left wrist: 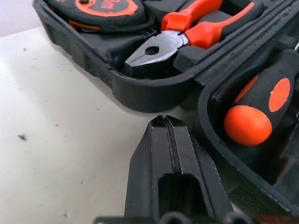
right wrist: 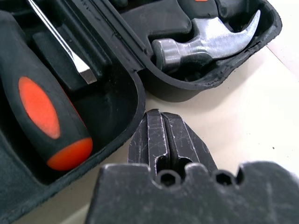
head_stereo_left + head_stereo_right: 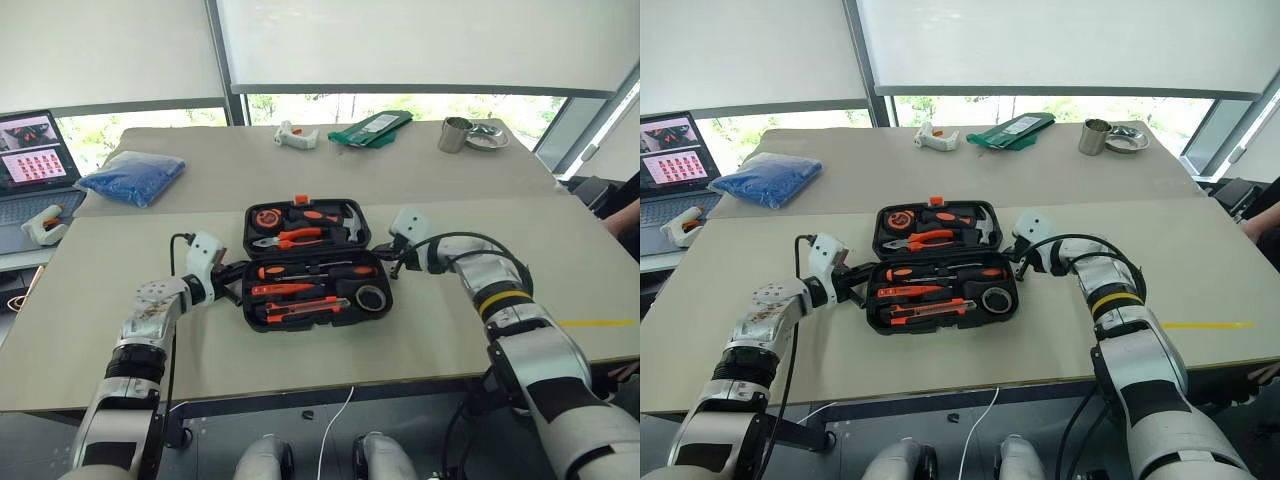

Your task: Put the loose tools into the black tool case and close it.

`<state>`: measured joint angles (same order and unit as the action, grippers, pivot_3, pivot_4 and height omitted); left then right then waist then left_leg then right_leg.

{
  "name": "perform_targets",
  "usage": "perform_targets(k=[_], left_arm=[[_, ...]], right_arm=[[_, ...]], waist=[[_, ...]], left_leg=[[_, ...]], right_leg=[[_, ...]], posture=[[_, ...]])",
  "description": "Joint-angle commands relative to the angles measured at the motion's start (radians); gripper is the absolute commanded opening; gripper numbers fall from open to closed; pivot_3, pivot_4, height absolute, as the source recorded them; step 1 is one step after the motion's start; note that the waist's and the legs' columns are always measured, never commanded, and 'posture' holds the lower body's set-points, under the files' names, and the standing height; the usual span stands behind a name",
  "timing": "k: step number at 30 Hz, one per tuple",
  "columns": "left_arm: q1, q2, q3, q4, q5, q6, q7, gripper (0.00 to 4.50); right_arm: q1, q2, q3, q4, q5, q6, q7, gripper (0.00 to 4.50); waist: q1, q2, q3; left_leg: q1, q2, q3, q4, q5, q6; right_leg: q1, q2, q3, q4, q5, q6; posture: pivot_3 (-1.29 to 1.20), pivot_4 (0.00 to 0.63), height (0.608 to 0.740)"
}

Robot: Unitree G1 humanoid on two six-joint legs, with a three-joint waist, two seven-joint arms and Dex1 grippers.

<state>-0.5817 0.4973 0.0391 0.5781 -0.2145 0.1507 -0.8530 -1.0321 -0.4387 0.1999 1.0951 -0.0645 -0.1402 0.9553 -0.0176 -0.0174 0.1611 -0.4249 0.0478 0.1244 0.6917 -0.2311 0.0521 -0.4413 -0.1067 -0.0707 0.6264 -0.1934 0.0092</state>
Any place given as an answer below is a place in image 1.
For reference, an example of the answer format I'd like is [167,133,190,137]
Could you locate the black orange tape measure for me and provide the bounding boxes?
[47,0,155,34]

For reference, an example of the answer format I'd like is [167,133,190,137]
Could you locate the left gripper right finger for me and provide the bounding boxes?
[165,115,235,220]

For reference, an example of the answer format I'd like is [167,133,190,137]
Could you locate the black tool case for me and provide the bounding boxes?
[32,0,299,217]

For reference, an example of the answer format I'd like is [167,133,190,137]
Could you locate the black orange handled screwdriver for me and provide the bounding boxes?
[223,42,299,147]

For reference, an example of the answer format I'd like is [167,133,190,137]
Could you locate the orange handled pliers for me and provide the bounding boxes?
[124,0,256,77]

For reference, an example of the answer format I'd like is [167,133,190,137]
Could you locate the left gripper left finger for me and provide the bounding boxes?
[124,115,181,220]

